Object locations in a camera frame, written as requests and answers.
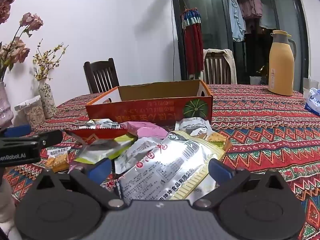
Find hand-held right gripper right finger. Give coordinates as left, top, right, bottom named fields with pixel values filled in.
left=194, top=159, right=288, bottom=210

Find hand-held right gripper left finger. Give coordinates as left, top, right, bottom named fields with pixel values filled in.
left=31, top=158, right=128, bottom=210

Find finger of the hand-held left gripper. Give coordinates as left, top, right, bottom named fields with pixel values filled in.
left=2, top=124, right=32, bottom=137
left=25, top=130, right=63, bottom=147

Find red white-lettered snack packet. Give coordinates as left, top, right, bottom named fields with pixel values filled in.
left=103, top=174, right=122, bottom=196

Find yellow-green white snack packet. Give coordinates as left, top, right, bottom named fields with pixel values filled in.
left=74, top=133, right=138, bottom=165

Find small orange snack packet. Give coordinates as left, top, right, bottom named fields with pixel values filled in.
left=46, top=148, right=71, bottom=172

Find orange yellow snack packet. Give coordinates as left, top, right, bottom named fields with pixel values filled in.
left=207, top=132, right=232, bottom=151

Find red white snack packet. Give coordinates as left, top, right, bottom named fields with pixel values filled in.
left=64, top=127, right=128, bottom=146

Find small silver snack packet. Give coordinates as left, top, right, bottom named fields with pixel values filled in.
left=86, top=118, right=121, bottom=130

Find silver black-print snack packet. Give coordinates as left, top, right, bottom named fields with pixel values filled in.
left=174, top=119, right=213, bottom=141

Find large silver yellow snack packet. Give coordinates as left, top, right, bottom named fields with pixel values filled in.
left=114, top=130, right=226, bottom=201

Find pink snack packet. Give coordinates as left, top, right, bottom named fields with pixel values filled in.
left=120, top=121, right=168, bottom=138

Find orange red cardboard box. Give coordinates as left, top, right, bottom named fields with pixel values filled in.
left=85, top=79, right=213, bottom=127

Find person's left forearm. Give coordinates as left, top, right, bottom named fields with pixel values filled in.
left=0, top=177, right=16, bottom=224

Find clear jar with white lid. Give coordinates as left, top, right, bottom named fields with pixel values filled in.
left=14, top=95, right=46, bottom=128

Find pink vase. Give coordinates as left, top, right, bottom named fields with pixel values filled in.
left=0, top=81, right=14, bottom=128

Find floral print vase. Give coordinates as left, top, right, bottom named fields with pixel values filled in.
left=38, top=79, right=57, bottom=119

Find red patterned tablecloth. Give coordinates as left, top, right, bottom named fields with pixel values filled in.
left=0, top=84, right=320, bottom=240

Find yellow flower branches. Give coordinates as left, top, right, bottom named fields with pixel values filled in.
left=32, top=39, right=68, bottom=82

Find dark wooden chair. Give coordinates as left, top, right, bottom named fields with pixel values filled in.
left=84, top=58, right=120, bottom=94

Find brown wooden slatted chair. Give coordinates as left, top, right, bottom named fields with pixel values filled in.
left=204, top=52, right=232, bottom=85

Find chair with draped cloth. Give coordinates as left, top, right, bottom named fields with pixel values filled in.
left=203, top=49, right=237, bottom=85

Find pink artificial flowers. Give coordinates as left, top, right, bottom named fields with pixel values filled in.
left=0, top=0, right=43, bottom=82

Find blue white tissue pack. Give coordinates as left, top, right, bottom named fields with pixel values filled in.
left=304, top=87, right=320, bottom=117

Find yellow thermos jug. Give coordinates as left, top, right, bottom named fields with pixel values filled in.
left=268, top=30, right=297, bottom=96

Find clear plastic container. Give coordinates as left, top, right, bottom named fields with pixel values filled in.
left=302, top=75, right=320, bottom=95

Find red hanging tassel decoration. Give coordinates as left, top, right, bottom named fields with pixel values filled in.
left=181, top=8, right=204, bottom=75

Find light blue hanging shirt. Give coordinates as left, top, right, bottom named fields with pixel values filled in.
left=226, top=0, right=247, bottom=42

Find sliding glass door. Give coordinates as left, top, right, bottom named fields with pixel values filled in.
left=169, top=0, right=310, bottom=93

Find white lace hanging garment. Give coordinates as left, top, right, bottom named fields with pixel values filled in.
left=260, top=2, right=278, bottom=29

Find pink hanging garments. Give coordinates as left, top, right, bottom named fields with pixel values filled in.
left=239, top=0, right=263, bottom=19

